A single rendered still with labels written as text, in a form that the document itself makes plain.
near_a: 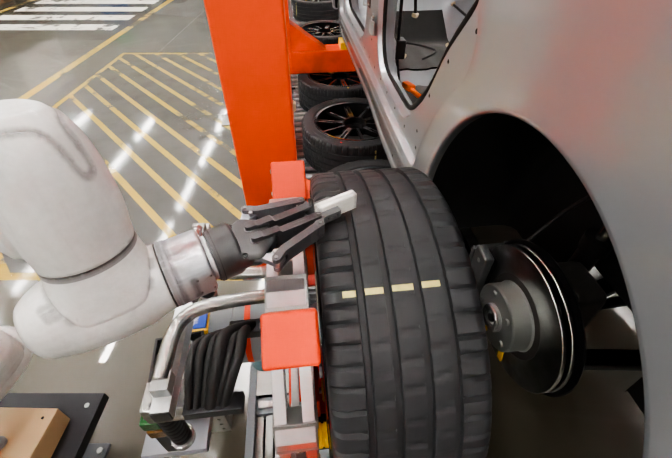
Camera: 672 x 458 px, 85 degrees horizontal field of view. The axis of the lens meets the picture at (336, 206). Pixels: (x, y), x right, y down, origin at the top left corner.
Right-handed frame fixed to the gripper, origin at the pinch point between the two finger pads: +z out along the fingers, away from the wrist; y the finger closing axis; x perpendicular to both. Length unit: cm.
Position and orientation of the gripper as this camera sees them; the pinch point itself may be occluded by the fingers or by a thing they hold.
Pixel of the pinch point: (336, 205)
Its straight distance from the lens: 58.4
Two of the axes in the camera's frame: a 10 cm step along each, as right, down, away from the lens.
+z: 8.5, -3.5, 3.9
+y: 5.2, 5.7, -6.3
